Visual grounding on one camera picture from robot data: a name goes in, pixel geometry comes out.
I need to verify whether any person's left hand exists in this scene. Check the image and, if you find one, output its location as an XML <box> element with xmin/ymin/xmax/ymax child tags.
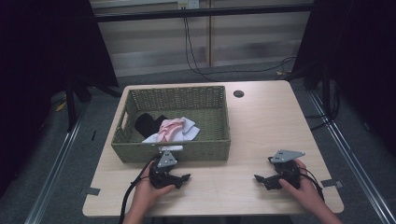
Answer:
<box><xmin>132</xmin><ymin>168</ymin><xmax>177</xmax><ymax>216</ymax></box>

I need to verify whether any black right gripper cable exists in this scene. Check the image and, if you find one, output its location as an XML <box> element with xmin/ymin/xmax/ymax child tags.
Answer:
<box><xmin>298</xmin><ymin>167</ymin><xmax>325</xmax><ymax>203</ymax></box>

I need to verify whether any white cloth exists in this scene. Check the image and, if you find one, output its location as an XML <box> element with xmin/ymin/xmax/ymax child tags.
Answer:
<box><xmin>141</xmin><ymin>116</ymin><xmax>202</xmax><ymax>145</ymax></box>

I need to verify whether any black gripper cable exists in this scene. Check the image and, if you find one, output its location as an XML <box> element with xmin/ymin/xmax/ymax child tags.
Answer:
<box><xmin>118</xmin><ymin>155</ymin><xmax>161</xmax><ymax>224</ymax></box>
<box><xmin>298</xmin><ymin>167</ymin><xmax>325</xmax><ymax>203</ymax></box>

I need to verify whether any black floor cable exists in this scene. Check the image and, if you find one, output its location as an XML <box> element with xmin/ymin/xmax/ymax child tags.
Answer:
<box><xmin>304</xmin><ymin>83</ymin><xmax>342</xmax><ymax>132</ymax></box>

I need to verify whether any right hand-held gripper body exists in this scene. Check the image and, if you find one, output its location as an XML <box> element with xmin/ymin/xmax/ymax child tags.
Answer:
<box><xmin>268</xmin><ymin>149</ymin><xmax>306</xmax><ymax>189</ymax></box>

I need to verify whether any black wall cable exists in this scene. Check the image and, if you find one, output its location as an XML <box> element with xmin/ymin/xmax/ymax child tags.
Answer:
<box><xmin>182</xmin><ymin>16</ymin><xmax>297</xmax><ymax>82</ymax></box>

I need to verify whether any white tag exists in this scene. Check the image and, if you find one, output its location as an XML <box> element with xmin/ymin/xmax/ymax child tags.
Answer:
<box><xmin>158</xmin><ymin>145</ymin><xmax>185</xmax><ymax>153</ymax></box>

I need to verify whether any yellow floor marker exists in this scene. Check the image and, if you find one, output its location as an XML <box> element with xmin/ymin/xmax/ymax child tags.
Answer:
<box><xmin>55</xmin><ymin>98</ymin><xmax>68</xmax><ymax>113</ymax></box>

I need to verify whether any black horizontal bar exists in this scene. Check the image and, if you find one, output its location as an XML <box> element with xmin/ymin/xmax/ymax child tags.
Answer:
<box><xmin>92</xmin><ymin>4</ymin><xmax>314</xmax><ymax>23</ymax></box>

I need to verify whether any pink cloth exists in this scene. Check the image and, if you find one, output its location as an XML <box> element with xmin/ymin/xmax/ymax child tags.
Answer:
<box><xmin>156</xmin><ymin>118</ymin><xmax>186</xmax><ymax>144</ymax></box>

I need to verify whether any person's right hand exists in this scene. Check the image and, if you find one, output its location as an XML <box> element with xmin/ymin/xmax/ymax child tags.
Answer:
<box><xmin>277</xmin><ymin>158</ymin><xmax>325</xmax><ymax>216</ymax></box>

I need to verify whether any black metal stand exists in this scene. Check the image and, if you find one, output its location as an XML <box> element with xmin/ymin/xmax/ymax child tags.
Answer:
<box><xmin>320</xmin><ymin>60</ymin><xmax>333</xmax><ymax>120</ymax></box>
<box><xmin>64</xmin><ymin>74</ymin><xmax>93</xmax><ymax>133</ymax></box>

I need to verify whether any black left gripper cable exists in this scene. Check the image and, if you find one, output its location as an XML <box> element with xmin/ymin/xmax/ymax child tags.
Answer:
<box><xmin>118</xmin><ymin>155</ymin><xmax>161</xmax><ymax>224</ymax></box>

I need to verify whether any black curtain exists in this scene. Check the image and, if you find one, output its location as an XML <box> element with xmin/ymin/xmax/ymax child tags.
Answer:
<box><xmin>0</xmin><ymin>0</ymin><xmax>120</xmax><ymax>199</ymax></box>
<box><xmin>291</xmin><ymin>0</ymin><xmax>396</xmax><ymax>158</ymax></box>

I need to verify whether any metal floor rail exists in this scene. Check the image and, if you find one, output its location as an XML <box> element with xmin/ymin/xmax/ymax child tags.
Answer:
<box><xmin>23</xmin><ymin>104</ymin><xmax>90</xmax><ymax>224</ymax></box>
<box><xmin>307</xmin><ymin>89</ymin><xmax>396</xmax><ymax>224</ymax></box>

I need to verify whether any green woven basket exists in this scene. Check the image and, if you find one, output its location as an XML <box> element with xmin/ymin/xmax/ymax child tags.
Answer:
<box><xmin>110</xmin><ymin>85</ymin><xmax>232</xmax><ymax>164</ymax></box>

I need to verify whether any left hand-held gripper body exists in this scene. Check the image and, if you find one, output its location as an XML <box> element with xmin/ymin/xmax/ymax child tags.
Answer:
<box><xmin>148</xmin><ymin>150</ymin><xmax>179</xmax><ymax>189</ymax></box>

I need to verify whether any black sock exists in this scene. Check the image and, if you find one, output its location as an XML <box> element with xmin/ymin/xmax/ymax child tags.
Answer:
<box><xmin>134</xmin><ymin>112</ymin><xmax>168</xmax><ymax>139</ymax></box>

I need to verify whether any grey tape piece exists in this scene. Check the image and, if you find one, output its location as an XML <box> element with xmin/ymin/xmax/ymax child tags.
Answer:
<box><xmin>84</xmin><ymin>187</ymin><xmax>102</xmax><ymax>197</ymax></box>
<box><xmin>320</xmin><ymin>178</ymin><xmax>344</xmax><ymax>189</ymax></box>

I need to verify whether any white wall socket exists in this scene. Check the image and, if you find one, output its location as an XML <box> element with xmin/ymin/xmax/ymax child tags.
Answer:
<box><xmin>177</xmin><ymin>0</ymin><xmax>201</xmax><ymax>10</ymax></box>

